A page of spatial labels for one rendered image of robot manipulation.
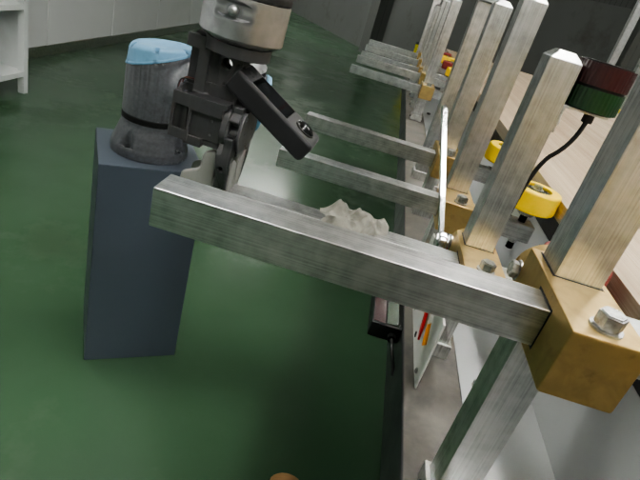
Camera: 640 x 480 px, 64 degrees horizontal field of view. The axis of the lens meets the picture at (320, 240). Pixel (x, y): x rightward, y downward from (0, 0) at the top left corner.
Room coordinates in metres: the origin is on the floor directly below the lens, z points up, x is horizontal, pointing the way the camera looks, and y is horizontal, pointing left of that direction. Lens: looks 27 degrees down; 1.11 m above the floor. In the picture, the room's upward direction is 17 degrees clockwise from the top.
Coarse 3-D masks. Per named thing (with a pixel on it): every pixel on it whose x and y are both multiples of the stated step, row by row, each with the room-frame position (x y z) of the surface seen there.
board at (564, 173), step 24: (504, 120) 1.42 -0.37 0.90; (576, 120) 1.88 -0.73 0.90; (600, 120) 2.10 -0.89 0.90; (552, 144) 1.29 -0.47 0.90; (576, 144) 1.39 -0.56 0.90; (600, 144) 1.51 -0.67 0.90; (552, 168) 1.03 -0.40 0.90; (576, 168) 1.09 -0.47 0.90; (624, 264) 0.61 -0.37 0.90; (624, 288) 0.54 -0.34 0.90; (624, 312) 0.51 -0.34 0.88
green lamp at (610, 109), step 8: (576, 88) 0.59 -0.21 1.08; (584, 88) 0.59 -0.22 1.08; (568, 96) 0.60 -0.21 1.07; (576, 96) 0.59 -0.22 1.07; (584, 96) 0.58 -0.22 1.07; (592, 96) 0.58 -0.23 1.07; (600, 96) 0.58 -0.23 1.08; (608, 96) 0.58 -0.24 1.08; (616, 96) 0.58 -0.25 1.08; (576, 104) 0.59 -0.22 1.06; (584, 104) 0.58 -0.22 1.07; (592, 104) 0.58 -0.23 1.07; (600, 104) 0.58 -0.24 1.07; (608, 104) 0.58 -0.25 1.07; (616, 104) 0.58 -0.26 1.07; (592, 112) 0.58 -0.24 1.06; (600, 112) 0.58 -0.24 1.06; (608, 112) 0.58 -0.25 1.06; (616, 112) 0.59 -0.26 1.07
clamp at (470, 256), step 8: (456, 232) 0.63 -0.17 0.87; (456, 240) 0.61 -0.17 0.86; (464, 240) 0.60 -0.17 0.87; (456, 248) 0.60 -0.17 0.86; (464, 248) 0.58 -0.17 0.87; (472, 248) 0.59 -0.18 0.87; (464, 256) 0.56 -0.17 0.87; (472, 256) 0.56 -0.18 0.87; (480, 256) 0.57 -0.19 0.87; (488, 256) 0.58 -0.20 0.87; (496, 256) 0.58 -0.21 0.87; (464, 264) 0.54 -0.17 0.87; (472, 264) 0.54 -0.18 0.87; (496, 264) 0.56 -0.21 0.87; (496, 272) 0.54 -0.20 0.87
